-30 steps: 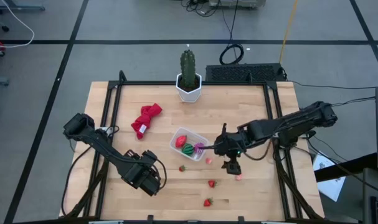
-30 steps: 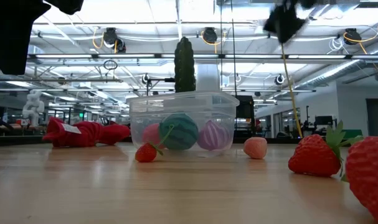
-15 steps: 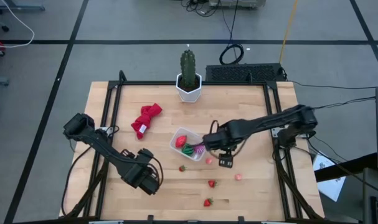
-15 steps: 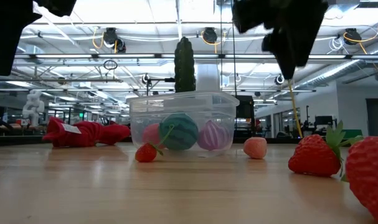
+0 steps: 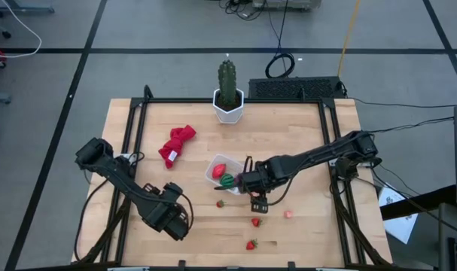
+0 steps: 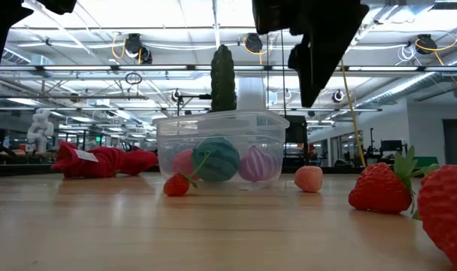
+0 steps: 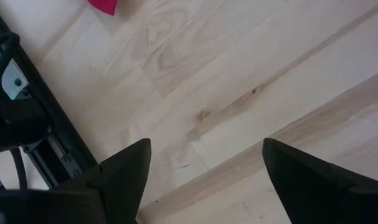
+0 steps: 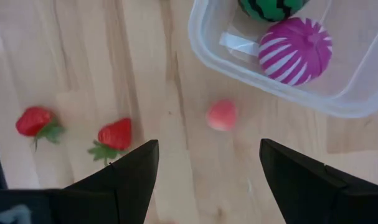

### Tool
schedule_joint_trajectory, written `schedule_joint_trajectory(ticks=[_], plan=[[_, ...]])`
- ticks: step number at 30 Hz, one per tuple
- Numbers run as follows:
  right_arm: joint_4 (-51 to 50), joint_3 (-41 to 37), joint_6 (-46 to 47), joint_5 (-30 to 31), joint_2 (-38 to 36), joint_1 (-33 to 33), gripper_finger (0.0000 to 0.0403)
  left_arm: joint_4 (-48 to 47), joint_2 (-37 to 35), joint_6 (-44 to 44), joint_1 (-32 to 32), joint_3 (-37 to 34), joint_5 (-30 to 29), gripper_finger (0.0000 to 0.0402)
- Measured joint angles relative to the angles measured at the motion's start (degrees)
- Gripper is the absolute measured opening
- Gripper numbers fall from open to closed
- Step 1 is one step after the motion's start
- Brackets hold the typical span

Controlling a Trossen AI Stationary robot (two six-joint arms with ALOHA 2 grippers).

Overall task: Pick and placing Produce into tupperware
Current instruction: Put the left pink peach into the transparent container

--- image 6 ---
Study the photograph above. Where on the red cloth with white tag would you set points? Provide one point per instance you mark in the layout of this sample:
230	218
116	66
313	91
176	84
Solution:
104	162

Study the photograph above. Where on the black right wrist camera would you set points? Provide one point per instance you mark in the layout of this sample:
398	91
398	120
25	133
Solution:
275	17

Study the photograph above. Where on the red strawberry toy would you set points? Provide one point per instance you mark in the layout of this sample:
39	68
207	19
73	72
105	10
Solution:
380	188
444	214

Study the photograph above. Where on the green box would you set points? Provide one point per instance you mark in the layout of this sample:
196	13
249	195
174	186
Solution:
428	161

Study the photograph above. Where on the purple striped onion toy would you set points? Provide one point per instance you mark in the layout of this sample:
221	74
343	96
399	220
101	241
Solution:
258	163

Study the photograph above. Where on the pink peach toy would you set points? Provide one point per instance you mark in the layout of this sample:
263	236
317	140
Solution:
308	178

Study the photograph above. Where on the small long-stemmed strawberry toy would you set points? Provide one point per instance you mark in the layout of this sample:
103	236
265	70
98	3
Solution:
176	185

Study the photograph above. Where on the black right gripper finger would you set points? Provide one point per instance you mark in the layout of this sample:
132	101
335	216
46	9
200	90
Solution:
324	64
301	58

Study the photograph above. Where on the black cabinet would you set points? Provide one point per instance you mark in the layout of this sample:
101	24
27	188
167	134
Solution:
296	135

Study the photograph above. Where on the white building column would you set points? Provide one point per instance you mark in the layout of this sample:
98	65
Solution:
251	94

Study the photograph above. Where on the black desk monitor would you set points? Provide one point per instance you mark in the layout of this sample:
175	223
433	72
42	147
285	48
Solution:
392	146

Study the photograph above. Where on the clear plastic tupperware container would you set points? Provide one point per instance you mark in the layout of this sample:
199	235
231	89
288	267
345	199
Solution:
262	128

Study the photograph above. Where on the white robot figure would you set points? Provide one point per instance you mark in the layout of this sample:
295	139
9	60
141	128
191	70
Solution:
40	128

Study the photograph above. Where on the pink dragon fruit toy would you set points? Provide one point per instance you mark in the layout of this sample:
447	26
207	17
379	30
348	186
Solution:
182	162

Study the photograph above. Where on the green striped watermelon toy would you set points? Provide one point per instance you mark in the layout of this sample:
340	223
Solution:
220	160

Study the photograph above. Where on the green cactus plant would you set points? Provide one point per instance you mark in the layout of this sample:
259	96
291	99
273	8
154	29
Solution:
223	79

